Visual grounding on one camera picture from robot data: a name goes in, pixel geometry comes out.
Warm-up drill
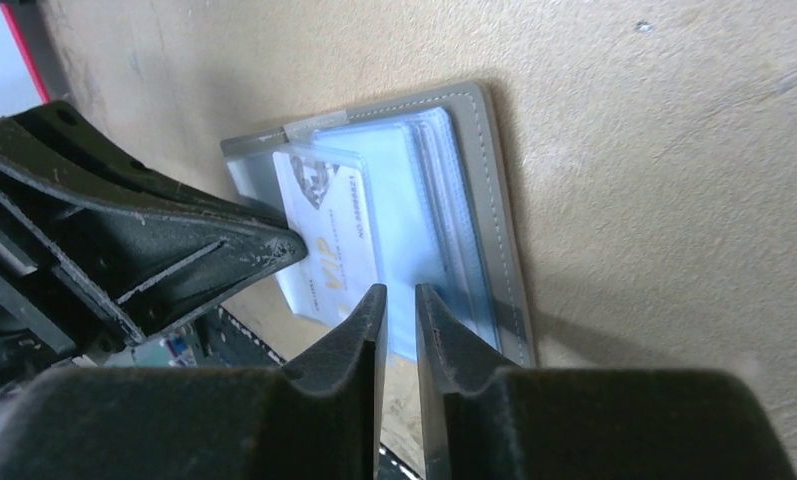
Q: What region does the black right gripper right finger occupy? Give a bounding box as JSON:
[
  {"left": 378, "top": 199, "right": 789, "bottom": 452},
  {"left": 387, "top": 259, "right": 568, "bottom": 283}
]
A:
[{"left": 415, "top": 284, "right": 797, "bottom": 479}]

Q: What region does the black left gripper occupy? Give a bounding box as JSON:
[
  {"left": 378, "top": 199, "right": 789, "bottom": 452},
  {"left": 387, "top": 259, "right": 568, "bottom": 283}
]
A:
[{"left": 0, "top": 101, "right": 306, "bottom": 388}]

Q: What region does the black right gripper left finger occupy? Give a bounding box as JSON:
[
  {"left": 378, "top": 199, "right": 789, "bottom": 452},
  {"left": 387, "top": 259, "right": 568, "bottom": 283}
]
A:
[{"left": 0, "top": 284, "right": 387, "bottom": 479}]

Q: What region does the white VIP card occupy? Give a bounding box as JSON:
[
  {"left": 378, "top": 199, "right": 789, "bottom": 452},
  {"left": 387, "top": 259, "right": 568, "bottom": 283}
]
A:
[{"left": 272, "top": 145, "right": 378, "bottom": 327}]

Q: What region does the grey leather card holder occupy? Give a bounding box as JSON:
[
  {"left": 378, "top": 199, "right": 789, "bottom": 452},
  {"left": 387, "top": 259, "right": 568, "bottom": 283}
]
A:
[{"left": 221, "top": 82, "right": 536, "bottom": 366}]

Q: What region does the pink framed whiteboard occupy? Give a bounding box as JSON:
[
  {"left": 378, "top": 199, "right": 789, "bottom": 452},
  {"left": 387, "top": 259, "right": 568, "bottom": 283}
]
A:
[{"left": 0, "top": 1, "right": 51, "bottom": 116}]

